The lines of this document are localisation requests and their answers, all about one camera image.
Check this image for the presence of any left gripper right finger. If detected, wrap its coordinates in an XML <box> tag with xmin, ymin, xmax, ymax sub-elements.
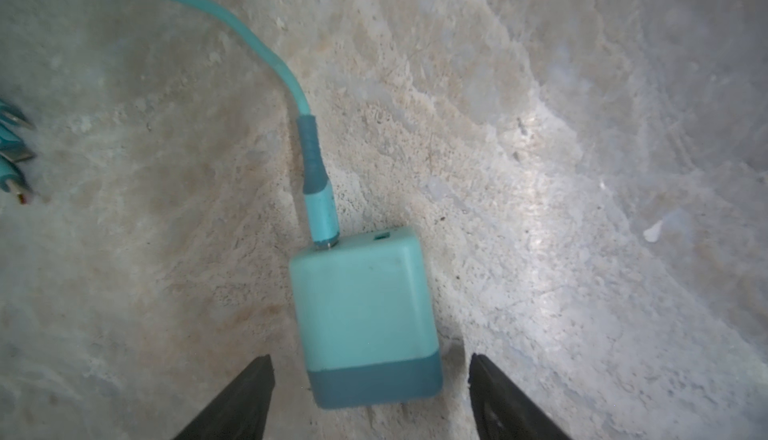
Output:
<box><xmin>468</xmin><ymin>353</ymin><xmax>571</xmax><ymax>440</ymax></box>

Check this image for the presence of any teal cable bundle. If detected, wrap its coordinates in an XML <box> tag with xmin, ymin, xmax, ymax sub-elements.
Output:
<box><xmin>0</xmin><ymin>0</ymin><xmax>342</xmax><ymax>252</ymax></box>

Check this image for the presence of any teal charger plug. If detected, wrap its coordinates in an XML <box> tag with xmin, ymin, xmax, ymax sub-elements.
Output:
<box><xmin>289</xmin><ymin>226</ymin><xmax>443</xmax><ymax>410</ymax></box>

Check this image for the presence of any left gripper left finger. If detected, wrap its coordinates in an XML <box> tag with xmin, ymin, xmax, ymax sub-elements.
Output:
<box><xmin>174</xmin><ymin>355</ymin><xmax>275</xmax><ymax>440</ymax></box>

